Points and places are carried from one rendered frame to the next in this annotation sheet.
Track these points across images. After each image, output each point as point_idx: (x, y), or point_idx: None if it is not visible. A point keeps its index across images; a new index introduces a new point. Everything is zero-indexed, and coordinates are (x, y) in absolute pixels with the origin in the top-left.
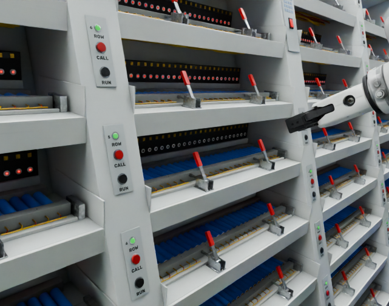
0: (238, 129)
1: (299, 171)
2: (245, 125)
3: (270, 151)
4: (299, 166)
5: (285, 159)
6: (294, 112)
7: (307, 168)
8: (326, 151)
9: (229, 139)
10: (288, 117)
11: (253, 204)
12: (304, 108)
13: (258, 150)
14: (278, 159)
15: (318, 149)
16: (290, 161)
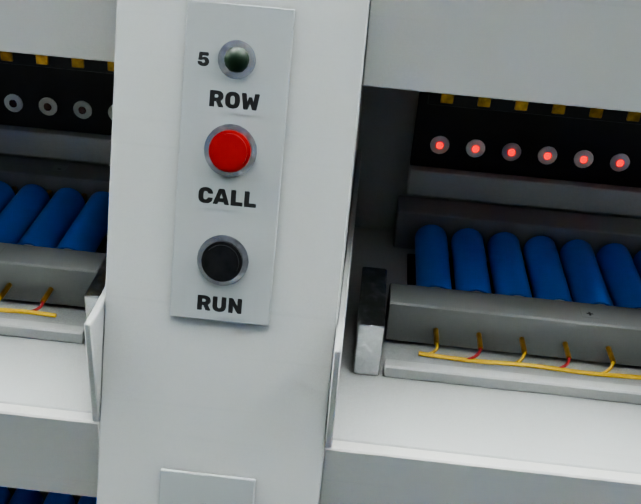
0: (44, 70)
1: (96, 474)
2: (105, 61)
3: (27, 259)
4: (79, 443)
5: (76, 353)
6: (117, 23)
7: (172, 490)
8: (637, 454)
9: None
10: (84, 58)
11: (23, 494)
12: (285, 20)
13: (29, 229)
14: (13, 328)
15: None
16: (68, 375)
